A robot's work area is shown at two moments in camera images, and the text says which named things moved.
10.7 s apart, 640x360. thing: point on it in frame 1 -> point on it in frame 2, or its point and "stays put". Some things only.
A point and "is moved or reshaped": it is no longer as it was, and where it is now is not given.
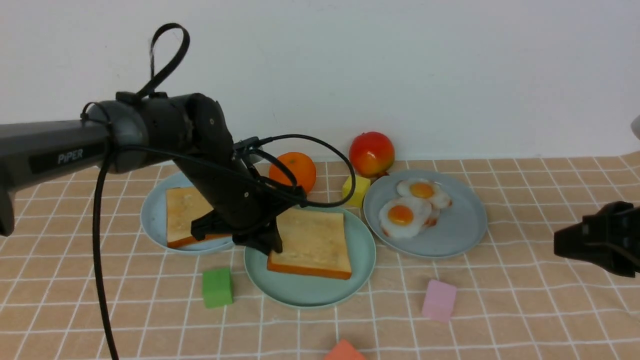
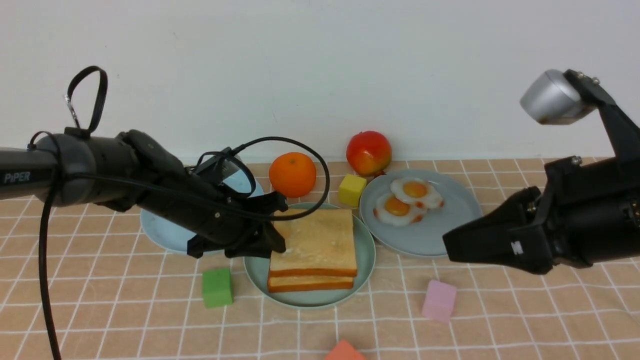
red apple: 371,154 stays put
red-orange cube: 344,350 stays put
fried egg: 406,217 is moved or reshaped
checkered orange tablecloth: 507,297 stays put
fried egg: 430,191 is moved or reshaped
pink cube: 438,301 stays put
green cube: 217,287 stays put
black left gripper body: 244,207 -> 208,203
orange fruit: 302,166 stays put
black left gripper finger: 211,223 -> 197,245
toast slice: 183,205 is moved or reshaped
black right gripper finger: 594,229 -> 523,207
